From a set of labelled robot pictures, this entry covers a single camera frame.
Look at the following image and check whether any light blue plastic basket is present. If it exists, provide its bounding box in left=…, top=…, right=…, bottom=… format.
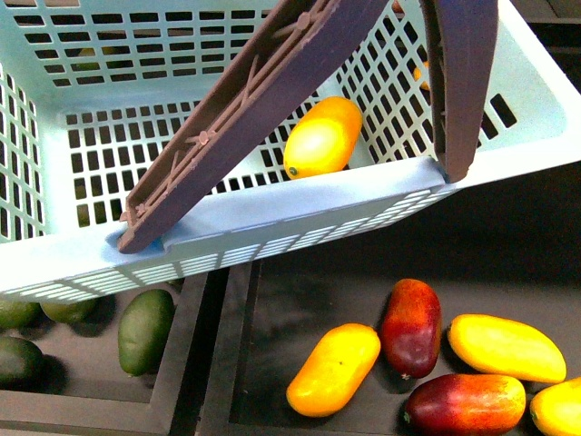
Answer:
left=1, top=1, right=580, bottom=303

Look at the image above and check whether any yellow orange mango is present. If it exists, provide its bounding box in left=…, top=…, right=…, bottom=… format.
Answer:
left=286, top=323, right=380, bottom=418

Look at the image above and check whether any green mango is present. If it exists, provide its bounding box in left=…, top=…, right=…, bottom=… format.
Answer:
left=118, top=289, right=175, bottom=376

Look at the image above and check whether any red yellow mango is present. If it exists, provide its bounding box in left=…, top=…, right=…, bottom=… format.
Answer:
left=404, top=374, right=527, bottom=435

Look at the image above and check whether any brown basket handle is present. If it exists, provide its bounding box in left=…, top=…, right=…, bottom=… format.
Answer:
left=117, top=1, right=498, bottom=253

